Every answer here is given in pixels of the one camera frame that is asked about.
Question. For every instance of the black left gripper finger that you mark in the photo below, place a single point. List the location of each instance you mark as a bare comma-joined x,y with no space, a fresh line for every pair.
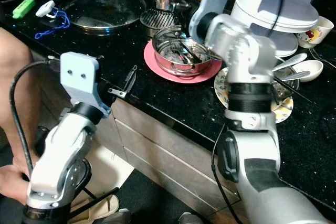
129,80

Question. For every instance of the small steel bowl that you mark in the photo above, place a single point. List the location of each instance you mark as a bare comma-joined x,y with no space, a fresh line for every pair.
176,69

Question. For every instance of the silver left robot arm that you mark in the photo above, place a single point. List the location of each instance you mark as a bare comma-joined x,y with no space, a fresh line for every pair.
55,156

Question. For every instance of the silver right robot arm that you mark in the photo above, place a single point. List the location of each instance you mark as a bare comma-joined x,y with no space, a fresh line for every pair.
241,51

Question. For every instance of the pink plate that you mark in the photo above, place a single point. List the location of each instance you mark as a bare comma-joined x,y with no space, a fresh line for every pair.
155,69

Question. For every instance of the glass pan lid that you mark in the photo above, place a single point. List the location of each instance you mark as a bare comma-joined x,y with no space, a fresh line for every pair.
121,11

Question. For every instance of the brown wooden drawer cabinet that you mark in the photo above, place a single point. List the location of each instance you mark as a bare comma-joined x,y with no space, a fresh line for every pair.
168,145

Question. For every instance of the floral rim plate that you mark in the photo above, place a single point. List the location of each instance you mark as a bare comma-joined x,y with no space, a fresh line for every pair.
221,90

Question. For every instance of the person's bare leg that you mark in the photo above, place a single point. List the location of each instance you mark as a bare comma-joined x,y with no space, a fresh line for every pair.
13,184
13,87

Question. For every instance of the black floor mat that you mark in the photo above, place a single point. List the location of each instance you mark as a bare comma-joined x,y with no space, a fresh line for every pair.
157,198

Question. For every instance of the beige slipper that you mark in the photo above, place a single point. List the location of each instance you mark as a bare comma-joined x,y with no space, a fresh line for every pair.
100,211

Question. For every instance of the grey robot left foot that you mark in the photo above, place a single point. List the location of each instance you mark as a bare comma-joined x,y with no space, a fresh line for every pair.
118,217

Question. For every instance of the grey robot foot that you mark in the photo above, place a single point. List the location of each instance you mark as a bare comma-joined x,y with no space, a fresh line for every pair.
190,219
118,217

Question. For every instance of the green plastic case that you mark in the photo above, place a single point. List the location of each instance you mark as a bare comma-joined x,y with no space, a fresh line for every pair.
23,8

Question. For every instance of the grey robot right foot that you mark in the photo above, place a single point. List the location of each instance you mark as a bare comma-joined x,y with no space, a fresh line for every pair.
190,219

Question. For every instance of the black stool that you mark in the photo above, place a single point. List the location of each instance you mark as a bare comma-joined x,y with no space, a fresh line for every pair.
8,216

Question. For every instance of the steel spoon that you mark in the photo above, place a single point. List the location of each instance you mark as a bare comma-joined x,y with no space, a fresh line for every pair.
296,59
296,75

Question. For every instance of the small white bowl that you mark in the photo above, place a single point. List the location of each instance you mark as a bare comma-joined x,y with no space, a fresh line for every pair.
312,69

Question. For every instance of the white cartoon print cup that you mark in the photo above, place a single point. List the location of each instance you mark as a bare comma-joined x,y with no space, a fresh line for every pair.
320,32

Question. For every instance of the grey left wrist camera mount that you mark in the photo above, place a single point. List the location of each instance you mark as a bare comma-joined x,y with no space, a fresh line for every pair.
79,77

